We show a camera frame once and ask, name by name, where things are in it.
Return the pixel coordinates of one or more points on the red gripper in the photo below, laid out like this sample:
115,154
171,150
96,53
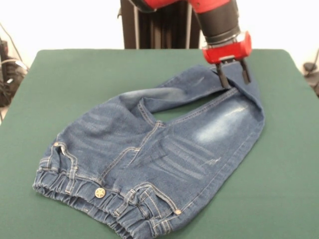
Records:
229,52

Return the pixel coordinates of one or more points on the blue denim jeans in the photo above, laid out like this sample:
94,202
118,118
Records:
149,154

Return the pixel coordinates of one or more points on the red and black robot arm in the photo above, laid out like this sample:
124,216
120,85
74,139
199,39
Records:
216,17

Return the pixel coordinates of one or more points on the dark green table cloth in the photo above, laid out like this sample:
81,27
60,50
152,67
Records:
37,112

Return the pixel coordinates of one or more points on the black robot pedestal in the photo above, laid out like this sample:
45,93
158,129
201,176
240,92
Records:
162,30

